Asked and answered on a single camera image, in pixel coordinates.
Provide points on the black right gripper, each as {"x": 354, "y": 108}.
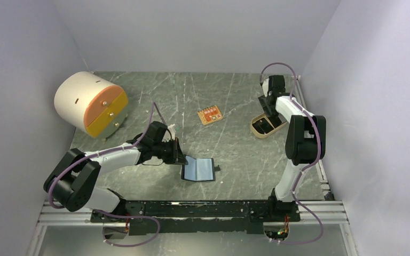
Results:
{"x": 263, "y": 101}

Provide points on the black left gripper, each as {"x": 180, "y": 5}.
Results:
{"x": 176, "y": 155}

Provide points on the black leather card holder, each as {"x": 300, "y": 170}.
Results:
{"x": 199, "y": 169}

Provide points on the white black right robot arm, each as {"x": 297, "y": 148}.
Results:
{"x": 306, "y": 137}

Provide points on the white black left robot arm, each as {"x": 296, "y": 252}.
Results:
{"x": 72, "y": 183}

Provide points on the beige oval tray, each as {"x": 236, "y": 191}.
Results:
{"x": 261, "y": 136}

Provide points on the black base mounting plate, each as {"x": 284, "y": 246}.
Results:
{"x": 146, "y": 217}

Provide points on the round cabinet with coloured drawers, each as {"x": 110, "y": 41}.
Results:
{"x": 92, "y": 104}

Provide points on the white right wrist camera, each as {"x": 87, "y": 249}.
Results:
{"x": 265, "y": 87}

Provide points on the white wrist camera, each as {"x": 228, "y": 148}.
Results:
{"x": 174, "y": 130}
{"x": 265, "y": 87}

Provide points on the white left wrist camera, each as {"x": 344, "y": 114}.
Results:
{"x": 174, "y": 130}

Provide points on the aluminium frame rail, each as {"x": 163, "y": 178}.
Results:
{"x": 322, "y": 212}

